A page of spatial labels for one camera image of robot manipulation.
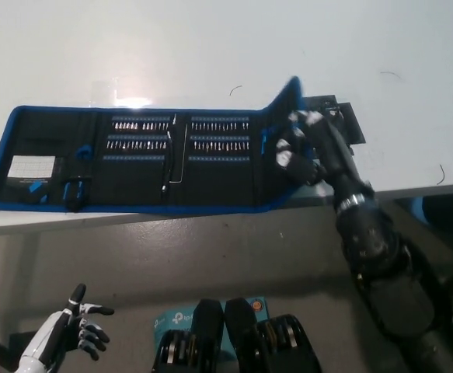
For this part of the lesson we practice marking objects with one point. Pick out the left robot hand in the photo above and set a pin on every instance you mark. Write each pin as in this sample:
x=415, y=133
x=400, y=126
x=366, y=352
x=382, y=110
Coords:
x=55, y=330

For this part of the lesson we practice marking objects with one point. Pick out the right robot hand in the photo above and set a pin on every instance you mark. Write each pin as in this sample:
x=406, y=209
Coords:
x=319, y=155

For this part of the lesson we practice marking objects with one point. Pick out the blue-edged black toolkit roll case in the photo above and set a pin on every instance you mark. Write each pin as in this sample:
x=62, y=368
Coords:
x=210, y=182

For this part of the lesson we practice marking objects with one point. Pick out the blue plastic pry tool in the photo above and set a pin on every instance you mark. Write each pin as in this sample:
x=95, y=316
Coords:
x=263, y=140

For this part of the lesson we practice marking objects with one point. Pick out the blue strip with screwdriver bits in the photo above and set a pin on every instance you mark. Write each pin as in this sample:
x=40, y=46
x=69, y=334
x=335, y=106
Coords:
x=219, y=143
x=136, y=143
x=140, y=122
x=220, y=122

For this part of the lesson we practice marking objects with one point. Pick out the empty blue bit strip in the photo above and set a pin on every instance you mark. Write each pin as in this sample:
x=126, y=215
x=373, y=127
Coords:
x=218, y=158
x=134, y=158

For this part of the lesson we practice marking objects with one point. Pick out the blue round object under table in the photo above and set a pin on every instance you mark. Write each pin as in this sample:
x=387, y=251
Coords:
x=419, y=210

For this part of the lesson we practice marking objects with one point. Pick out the teal tp-link box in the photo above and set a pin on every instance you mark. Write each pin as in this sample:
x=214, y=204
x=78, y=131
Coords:
x=171, y=320

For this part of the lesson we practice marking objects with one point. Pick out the small blue plastic piece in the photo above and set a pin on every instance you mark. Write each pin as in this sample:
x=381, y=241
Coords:
x=44, y=199

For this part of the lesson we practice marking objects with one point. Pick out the L-shaped metal rod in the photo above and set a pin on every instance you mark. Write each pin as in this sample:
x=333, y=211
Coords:
x=186, y=155

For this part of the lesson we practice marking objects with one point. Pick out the blue and black clamp tool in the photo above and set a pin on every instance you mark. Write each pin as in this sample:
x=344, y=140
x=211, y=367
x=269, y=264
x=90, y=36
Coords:
x=73, y=193

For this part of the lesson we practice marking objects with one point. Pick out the blue triangular opening pick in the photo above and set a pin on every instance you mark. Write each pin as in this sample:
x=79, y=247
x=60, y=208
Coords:
x=35, y=187

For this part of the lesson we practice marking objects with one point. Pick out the flexible extension shaft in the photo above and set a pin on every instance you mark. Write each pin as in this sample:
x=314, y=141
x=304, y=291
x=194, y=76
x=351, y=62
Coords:
x=166, y=167

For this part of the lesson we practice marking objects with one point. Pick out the white label card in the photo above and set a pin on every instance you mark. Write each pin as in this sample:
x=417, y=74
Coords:
x=32, y=166

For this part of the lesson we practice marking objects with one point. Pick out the blue suction cup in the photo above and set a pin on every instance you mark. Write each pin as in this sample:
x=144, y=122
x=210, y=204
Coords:
x=82, y=152

